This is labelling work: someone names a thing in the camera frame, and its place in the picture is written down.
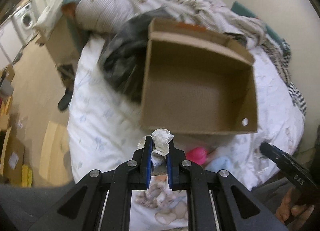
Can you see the yellow foam piece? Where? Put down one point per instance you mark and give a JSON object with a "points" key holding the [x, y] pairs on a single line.
{"points": [[27, 176]]}

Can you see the right hand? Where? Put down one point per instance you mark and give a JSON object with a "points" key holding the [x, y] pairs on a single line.
{"points": [[301, 213]]}

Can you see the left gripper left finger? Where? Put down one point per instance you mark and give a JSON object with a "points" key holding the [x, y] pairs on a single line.
{"points": [[141, 176]]}

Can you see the light blue fluffy sock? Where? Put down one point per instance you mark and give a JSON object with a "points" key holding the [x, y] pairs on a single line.
{"points": [[220, 163]]}

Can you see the flat cardboard sheet on floor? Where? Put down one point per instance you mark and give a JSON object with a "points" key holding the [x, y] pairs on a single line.
{"points": [[55, 159]]}

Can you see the black white knitted blanket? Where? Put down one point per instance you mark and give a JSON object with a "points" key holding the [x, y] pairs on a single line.
{"points": [[280, 55]]}

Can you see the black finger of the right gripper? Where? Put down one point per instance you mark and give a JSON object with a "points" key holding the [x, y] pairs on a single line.
{"points": [[297, 174]]}

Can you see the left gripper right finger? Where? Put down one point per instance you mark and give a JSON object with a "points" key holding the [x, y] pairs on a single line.
{"points": [[176, 179]]}

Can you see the beige patterned duvet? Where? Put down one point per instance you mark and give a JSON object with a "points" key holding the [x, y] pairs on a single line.
{"points": [[107, 16]]}

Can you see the white floral bed sheet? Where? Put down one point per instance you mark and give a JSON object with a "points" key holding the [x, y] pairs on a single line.
{"points": [[104, 131]]}

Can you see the open cardboard box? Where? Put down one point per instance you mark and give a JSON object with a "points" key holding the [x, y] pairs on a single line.
{"points": [[197, 82]]}

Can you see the cardboard box beside bed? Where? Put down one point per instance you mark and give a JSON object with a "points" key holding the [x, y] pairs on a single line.
{"points": [[66, 41]]}

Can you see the white lace scrunchie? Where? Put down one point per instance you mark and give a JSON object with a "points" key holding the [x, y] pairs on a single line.
{"points": [[161, 139]]}

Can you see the camouflage jacket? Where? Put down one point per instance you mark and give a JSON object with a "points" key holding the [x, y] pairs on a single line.
{"points": [[122, 60]]}

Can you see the white washing machine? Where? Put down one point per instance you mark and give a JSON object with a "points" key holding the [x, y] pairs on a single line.
{"points": [[24, 21]]}

